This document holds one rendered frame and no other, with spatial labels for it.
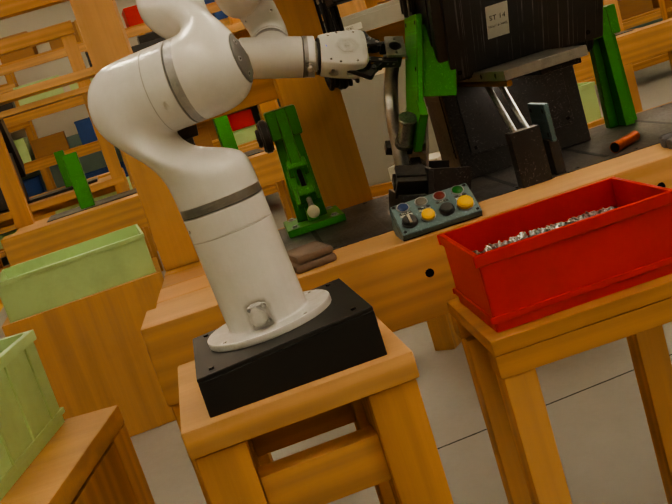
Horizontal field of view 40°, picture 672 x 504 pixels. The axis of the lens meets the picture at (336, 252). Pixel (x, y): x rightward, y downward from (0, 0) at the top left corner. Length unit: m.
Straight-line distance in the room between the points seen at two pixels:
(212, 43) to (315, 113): 0.96
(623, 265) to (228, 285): 0.57
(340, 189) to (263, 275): 0.95
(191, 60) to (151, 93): 0.07
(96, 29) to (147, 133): 0.93
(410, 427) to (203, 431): 0.28
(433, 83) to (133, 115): 0.76
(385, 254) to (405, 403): 0.43
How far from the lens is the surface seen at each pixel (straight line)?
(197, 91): 1.25
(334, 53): 1.91
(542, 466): 1.42
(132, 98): 1.27
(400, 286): 1.64
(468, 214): 1.65
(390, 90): 2.00
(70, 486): 1.42
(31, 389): 1.59
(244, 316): 1.29
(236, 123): 11.26
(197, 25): 1.28
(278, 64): 1.89
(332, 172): 2.20
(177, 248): 2.21
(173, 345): 1.63
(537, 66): 1.72
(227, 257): 1.27
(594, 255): 1.38
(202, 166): 1.26
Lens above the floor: 1.25
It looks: 12 degrees down
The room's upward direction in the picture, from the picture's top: 17 degrees counter-clockwise
